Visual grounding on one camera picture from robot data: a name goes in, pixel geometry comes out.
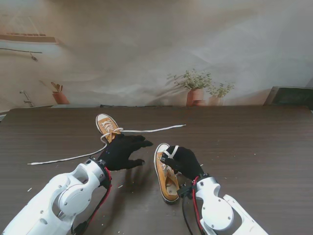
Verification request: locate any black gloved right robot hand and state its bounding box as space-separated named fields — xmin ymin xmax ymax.
xmin=160 ymin=145 xmax=205 ymax=181

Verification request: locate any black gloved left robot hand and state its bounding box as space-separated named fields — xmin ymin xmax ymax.
xmin=97 ymin=134 xmax=154 ymax=172

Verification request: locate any yellow canvas sneaker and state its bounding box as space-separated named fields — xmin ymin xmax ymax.
xmin=95 ymin=113 xmax=123 ymax=144
xmin=154 ymin=143 xmax=181 ymax=205

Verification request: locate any printed kitchen backdrop cloth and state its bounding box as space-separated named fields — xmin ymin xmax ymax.
xmin=0 ymin=0 xmax=313 ymax=108

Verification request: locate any red left wrist cable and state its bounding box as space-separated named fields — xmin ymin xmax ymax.
xmin=92 ymin=167 xmax=113 ymax=214

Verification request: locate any red wrist cable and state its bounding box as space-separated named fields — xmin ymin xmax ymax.
xmin=92 ymin=167 xmax=113 ymax=214
xmin=192 ymin=177 xmax=204 ymax=233

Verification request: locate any red right wrist cable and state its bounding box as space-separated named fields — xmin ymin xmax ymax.
xmin=192 ymin=177 xmax=204 ymax=233

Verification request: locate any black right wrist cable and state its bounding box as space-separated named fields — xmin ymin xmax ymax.
xmin=182 ymin=193 xmax=194 ymax=235

